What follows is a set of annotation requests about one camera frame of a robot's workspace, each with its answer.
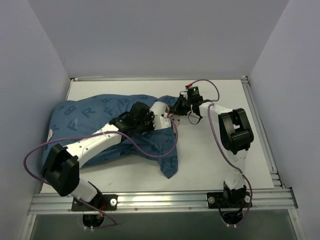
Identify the white pillow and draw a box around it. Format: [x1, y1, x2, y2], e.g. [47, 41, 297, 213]
[150, 101, 169, 116]

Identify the blue cartoon print pillowcase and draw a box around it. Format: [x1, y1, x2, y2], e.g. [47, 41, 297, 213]
[47, 94, 178, 179]

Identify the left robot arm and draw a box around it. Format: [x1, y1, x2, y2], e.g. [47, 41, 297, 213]
[41, 102, 155, 210]

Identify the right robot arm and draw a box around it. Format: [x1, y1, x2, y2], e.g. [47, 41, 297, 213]
[169, 92, 254, 207]

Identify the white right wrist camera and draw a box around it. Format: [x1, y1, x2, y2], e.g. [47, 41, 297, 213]
[186, 84, 203, 102]

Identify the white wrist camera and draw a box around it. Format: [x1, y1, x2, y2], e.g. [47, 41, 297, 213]
[186, 84, 203, 102]
[153, 115, 172, 131]

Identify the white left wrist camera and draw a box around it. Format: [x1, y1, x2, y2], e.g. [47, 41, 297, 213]
[153, 115, 172, 131]

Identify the black thin right cable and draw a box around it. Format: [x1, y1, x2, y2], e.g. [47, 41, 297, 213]
[187, 111, 203, 125]

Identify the aluminium back rail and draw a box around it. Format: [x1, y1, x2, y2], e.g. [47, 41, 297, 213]
[70, 76, 248, 82]

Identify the aluminium rail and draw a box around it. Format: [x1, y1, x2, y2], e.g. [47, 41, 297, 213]
[28, 188, 298, 215]
[70, 76, 248, 82]
[240, 76, 285, 189]

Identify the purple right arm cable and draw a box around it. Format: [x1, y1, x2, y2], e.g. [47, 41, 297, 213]
[186, 79, 253, 227]

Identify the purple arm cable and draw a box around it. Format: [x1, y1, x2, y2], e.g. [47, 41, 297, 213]
[186, 79, 253, 227]
[22, 113, 180, 230]

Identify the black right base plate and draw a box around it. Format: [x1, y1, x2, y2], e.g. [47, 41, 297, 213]
[206, 191, 253, 209]

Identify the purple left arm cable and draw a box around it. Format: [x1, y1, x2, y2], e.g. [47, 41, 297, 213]
[22, 113, 180, 230]

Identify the aluminium right side rail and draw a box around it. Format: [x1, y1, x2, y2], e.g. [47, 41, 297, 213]
[240, 76, 285, 189]

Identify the aluminium front rail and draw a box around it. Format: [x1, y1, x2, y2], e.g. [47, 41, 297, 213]
[28, 188, 298, 215]

